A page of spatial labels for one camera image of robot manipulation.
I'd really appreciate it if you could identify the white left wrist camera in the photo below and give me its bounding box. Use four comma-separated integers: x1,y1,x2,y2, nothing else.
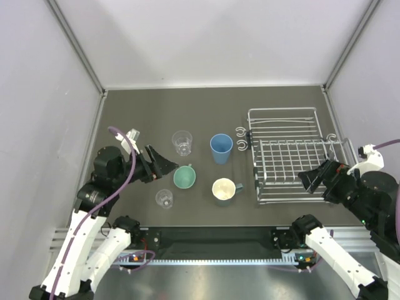
115,129,140,154

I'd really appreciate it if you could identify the small clear plastic cup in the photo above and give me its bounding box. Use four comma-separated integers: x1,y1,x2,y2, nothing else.
155,189,173,209

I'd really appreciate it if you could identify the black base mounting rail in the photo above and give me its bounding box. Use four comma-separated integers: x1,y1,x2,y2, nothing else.
127,226,308,260

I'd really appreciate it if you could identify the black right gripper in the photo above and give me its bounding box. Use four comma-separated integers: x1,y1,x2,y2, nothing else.
297,156,377,228

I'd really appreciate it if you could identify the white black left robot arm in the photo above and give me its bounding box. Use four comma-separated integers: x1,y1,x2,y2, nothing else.
29,144,178,299

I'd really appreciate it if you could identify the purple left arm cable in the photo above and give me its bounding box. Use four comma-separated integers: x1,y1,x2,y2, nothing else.
46,126,156,296

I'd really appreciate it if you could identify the grey blue ceramic mug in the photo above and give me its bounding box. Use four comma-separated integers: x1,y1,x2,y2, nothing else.
211,178,244,207

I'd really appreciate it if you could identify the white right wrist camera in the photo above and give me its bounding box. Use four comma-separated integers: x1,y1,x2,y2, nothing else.
347,144,384,176

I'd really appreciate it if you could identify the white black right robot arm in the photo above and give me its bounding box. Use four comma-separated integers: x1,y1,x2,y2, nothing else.
290,159,399,299

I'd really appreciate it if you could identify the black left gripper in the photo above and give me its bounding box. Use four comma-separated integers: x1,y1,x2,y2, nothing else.
113,143,179,187

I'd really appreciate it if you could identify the blue plastic cup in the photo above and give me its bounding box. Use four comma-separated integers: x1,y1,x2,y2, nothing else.
210,133,233,165

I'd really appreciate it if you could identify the large clear plastic cup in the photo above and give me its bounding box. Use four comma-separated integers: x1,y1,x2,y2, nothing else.
172,130,193,156

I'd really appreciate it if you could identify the white toothed cable duct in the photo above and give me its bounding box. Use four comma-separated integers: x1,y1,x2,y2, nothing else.
112,251,317,266

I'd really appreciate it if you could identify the silver wire dish rack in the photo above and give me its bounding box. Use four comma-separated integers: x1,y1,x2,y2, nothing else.
236,107,358,205

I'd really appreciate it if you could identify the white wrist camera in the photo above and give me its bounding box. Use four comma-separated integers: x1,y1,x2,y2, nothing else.
115,129,140,154
347,144,384,176

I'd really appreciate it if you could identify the green ceramic mug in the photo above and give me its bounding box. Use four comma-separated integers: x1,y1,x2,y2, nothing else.
173,164,196,189

